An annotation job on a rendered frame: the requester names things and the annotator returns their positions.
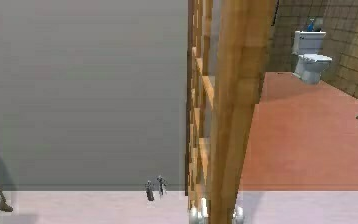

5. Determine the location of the silver door handle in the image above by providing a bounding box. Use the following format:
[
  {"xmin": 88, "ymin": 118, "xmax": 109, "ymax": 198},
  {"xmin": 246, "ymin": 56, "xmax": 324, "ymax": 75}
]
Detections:
[
  {"xmin": 188, "ymin": 197, "xmax": 209, "ymax": 224},
  {"xmin": 232, "ymin": 205, "xmax": 245, "ymax": 224}
]

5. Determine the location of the white toilet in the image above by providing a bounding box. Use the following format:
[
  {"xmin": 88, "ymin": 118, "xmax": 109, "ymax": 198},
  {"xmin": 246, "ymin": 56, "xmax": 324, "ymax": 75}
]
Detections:
[{"xmin": 290, "ymin": 29, "xmax": 333, "ymax": 85}]

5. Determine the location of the brown wooden room door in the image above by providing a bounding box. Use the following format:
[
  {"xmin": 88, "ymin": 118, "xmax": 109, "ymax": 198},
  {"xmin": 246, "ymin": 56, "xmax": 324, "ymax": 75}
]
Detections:
[{"xmin": 185, "ymin": 0, "xmax": 279, "ymax": 224}]

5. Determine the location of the blue spray bottle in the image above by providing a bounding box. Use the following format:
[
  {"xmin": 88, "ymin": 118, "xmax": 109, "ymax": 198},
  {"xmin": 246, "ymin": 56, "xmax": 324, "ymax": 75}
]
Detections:
[{"xmin": 306, "ymin": 17, "xmax": 317, "ymax": 33}]

